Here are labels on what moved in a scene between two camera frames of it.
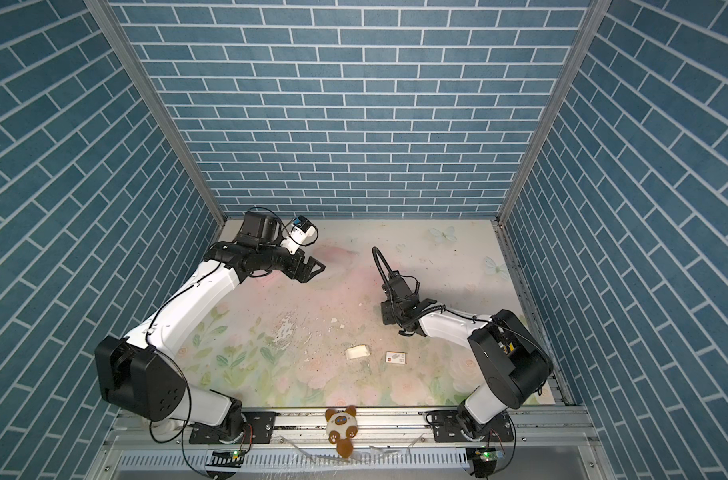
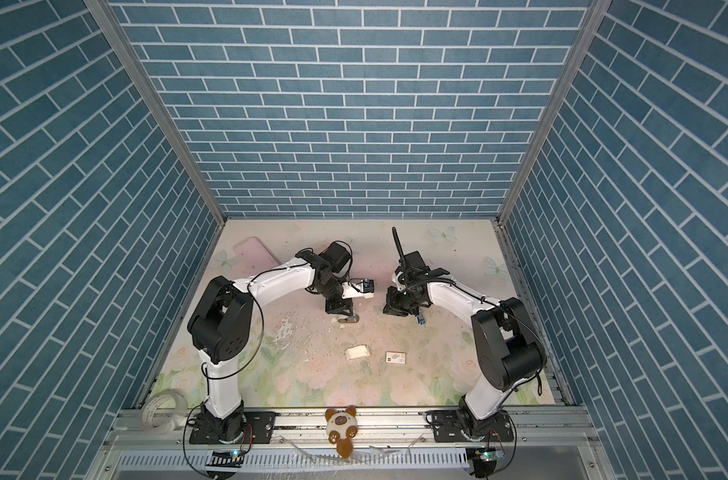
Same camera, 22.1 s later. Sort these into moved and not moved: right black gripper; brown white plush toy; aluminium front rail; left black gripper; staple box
Moved: right black gripper; left black gripper
Not moved: staple box; aluminium front rail; brown white plush toy
